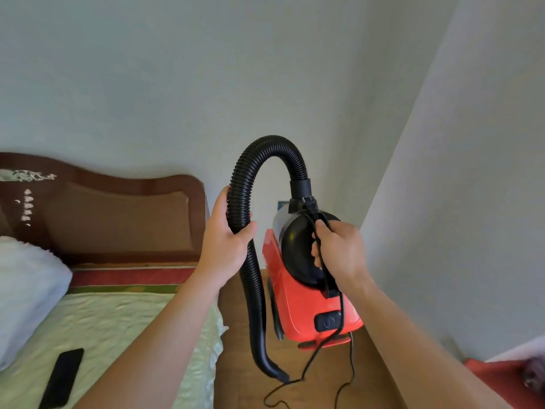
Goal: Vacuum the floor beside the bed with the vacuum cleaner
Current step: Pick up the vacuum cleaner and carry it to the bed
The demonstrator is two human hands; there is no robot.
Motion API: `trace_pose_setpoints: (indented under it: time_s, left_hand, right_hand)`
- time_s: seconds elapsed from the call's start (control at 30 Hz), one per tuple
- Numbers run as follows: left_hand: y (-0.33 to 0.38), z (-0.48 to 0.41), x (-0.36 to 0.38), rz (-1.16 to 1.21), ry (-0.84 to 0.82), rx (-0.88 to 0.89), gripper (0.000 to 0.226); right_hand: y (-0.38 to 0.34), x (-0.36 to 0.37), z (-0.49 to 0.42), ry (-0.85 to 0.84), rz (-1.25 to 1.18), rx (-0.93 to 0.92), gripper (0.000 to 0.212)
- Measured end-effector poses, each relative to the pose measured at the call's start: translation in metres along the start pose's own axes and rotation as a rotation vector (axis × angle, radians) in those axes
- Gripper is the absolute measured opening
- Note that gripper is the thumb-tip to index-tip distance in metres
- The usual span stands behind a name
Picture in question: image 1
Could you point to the person's right hand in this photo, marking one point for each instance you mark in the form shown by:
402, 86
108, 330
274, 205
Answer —
342, 251

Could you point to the person's left hand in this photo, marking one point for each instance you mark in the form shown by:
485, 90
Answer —
221, 251

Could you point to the person's left thumb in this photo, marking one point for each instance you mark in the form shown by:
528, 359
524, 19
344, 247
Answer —
247, 235

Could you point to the person's right thumb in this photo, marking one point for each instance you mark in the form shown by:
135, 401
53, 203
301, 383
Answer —
325, 227

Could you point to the red and black vacuum cleaner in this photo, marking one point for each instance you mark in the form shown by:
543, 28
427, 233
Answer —
306, 306

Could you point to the person's left forearm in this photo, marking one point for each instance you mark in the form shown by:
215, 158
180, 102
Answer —
161, 345

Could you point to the person's right forearm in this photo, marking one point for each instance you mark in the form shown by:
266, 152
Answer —
408, 349

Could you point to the red and green striped mattress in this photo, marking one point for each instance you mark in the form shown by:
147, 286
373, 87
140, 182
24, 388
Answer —
127, 277

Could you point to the brown wooden headboard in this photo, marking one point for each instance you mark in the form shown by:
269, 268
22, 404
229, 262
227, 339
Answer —
119, 221

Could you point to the white pillow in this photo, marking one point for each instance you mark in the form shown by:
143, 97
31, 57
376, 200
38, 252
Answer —
30, 289

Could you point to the red fabric item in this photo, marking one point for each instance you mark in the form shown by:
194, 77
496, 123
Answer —
498, 381

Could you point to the white fabric item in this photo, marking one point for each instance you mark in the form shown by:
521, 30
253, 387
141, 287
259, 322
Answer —
523, 349

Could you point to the black smartphone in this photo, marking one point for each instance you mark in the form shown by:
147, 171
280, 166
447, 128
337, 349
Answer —
61, 379

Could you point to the dark round object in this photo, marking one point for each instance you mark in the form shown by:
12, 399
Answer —
535, 375

